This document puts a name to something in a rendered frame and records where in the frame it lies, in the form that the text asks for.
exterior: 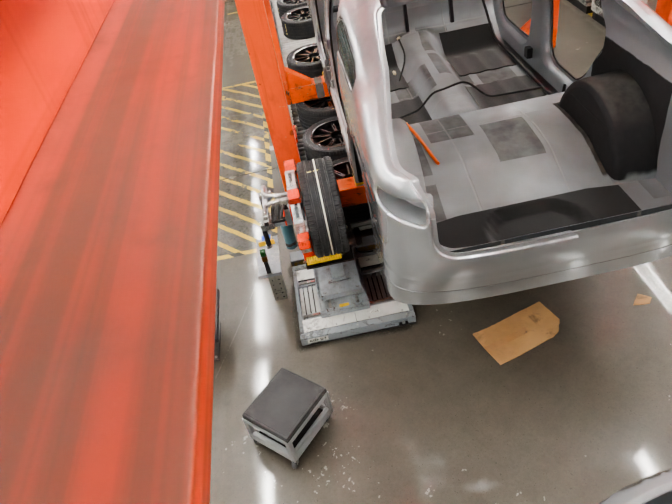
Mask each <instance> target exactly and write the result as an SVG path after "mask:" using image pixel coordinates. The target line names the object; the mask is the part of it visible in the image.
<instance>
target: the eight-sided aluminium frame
mask: <svg viewBox="0 0 672 504"><path fill-rule="evenodd" d="M285 178H286V184H287V187H286V188H287V190H290V189H295V188H298V189H299V185H298V179H297V176H296V174H295V171H294V170H290V171H285ZM291 181H293V186H291V187H290V183H289V182H291ZM299 192H300V189H299ZM290 206H291V211H292V215H293V222H294V227H295V229H296V232H297V234H300V233H304V232H309V228H308V225H307V221H306V220H304V218H303V215H302V211H301V206H300V203H297V207H298V212H299V216H300V217H299V218H296V214H295V209H294V205H290Z"/></svg>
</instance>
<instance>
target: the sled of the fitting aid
mask: <svg viewBox="0 0 672 504"><path fill-rule="evenodd" d="M354 258H355V262H356V266H357V270H358V274H359V278H360V282H361V286H362V291H363V292H361V293H357V294H352V295H347V296H343V297H338V298H333V299H329V300H324V301H322V297H321V292H320V286H319V280H318V274H317V268H314V269H313V272H314V278H315V284H316V290H317V296H318V302H319V308H320V313H321V317H322V318H326V317H331V316H336V315H340V314H345V313H350V312H354V311H359V310H364V309H368V308H370V303H369V298H368V294H367V290H366V287H365V283H364V279H363V275H362V271H361V267H360V263H359V259H358V256H357V257H354Z"/></svg>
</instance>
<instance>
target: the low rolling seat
mask: <svg viewBox="0 0 672 504"><path fill-rule="evenodd" d="M332 412H333V407H332V403H331V400H330V396H329V393H328V391H327V390H326V388H325V387H323V386H321V385H319V384H317V383H315V382H312V381H310V380H308V379H306V378H304V377H302V376H300V375H298V374H296V373H293V372H291V371H289V370H287V369H285V368H281V369H280V370H279V371H278V372H277V373H276V374H275V376H274V377H273V378H272V379H271V380H270V382H269V383H268V384H267V385H266V386H265V388H264V389H263V390H262V391H261V392H260V394H259V395H258V396H257V397H256V398H255V399H254V401H253V402H252V403H251V404H250V405H249V407H248V408H247V409H246V410H245V411H244V413H243V414H242V416H243V418H242V420H243V422H244V424H245V426H246V428H247V431H248V433H249V435H250V437H251V438H253V439H254V440H253V441H254V443H255V444H258V445H262V444H263V445H265V446H266V447H268V448H270V449H272V450H273V451H275V452H277V453H279V454H280V455H282V456H284V457H286V458H287V459H289V460H291V465H292V468H293V469H297V468H298V465H299V458H300V456H301V455H302V453H303V452H304V451H305V449H306V448H307V447H308V445H309V444H310V442H311V441H312V440H313V438H314V437H315V436H316V434H317V433H318V431H319V430H320V429H321V427H322V426H323V425H324V423H325V422H327V421H328V420H329V417H330V415H331V414H332Z"/></svg>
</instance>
